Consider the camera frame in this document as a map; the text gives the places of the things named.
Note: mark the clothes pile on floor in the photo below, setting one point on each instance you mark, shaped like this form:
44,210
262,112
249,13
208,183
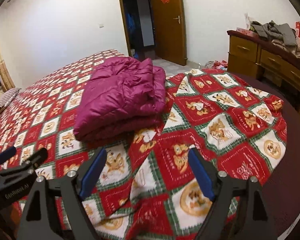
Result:
220,65

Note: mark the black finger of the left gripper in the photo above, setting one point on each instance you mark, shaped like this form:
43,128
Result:
29,165
7,154

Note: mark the clothes pile on dresser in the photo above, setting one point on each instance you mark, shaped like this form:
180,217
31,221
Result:
280,35

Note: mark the magenta puffer jacket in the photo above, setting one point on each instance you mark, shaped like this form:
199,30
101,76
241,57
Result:
122,95

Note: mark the white wall switch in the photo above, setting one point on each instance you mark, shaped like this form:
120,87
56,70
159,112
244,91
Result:
101,25

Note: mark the grey striped pillow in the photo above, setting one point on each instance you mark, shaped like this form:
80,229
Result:
8,97

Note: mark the brown wooden door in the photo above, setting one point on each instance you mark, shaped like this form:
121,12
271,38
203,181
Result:
169,28

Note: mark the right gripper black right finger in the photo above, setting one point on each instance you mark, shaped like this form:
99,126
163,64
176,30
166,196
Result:
238,209

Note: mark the red bear patchwork bedspread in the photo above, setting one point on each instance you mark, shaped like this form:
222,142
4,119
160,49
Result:
147,189

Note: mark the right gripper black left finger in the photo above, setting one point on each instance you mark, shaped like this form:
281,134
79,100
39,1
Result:
54,208

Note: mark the brown wooden dresser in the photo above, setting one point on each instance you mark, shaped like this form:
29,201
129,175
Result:
261,60

